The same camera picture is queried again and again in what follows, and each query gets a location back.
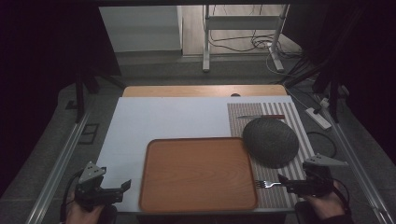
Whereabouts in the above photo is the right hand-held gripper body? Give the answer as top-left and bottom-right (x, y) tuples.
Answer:
(302, 153), (349, 198)

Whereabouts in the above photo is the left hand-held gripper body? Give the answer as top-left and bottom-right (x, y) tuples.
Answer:
(74, 161), (124, 213)

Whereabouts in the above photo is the silver metal fork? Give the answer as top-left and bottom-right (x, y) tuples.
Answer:
(255, 179), (283, 189)

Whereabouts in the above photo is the person's left hand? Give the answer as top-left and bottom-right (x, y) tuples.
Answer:
(64, 191), (106, 224)

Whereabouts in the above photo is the person's right hand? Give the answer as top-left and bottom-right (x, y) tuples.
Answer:
(302, 180), (347, 221)

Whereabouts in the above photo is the striped woven placemat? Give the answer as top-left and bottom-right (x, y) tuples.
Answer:
(226, 102), (316, 209)

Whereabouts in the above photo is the dark grey upturned bowl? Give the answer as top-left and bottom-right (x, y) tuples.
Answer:
(242, 117), (300, 169)

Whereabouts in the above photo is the black floor socket cover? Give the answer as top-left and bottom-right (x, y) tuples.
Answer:
(78, 122), (101, 146)

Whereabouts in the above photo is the white power strip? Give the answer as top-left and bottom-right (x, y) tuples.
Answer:
(304, 106), (332, 131)

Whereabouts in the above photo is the brown wooden tray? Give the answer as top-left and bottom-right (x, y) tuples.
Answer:
(138, 136), (259, 214)

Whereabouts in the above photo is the white sheet table cover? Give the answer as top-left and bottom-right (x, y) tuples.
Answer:
(96, 95), (316, 215)

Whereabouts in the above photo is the black metal stand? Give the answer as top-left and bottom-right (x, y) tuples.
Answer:
(74, 59), (126, 124)
(281, 52), (345, 124)

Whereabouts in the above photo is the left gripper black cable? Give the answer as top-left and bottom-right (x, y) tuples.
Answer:
(60, 170), (84, 224)

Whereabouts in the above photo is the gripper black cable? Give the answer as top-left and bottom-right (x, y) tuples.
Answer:
(60, 170), (84, 224)
(332, 177), (352, 217)

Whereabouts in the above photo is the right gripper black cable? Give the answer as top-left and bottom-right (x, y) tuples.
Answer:
(332, 177), (352, 217)

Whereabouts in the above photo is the black looped cable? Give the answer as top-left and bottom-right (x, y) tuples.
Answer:
(305, 131), (338, 159)

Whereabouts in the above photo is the aluminium floor rail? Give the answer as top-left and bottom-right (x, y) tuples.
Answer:
(320, 104), (396, 224)
(26, 112), (91, 224)

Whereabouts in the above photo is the red-handled knife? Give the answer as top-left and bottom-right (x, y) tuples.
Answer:
(235, 114), (286, 120)

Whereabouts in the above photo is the tangle of floor cables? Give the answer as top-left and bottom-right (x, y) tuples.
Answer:
(207, 4), (304, 78)

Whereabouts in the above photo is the white metal desk frame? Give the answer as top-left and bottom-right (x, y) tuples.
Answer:
(202, 3), (291, 74)

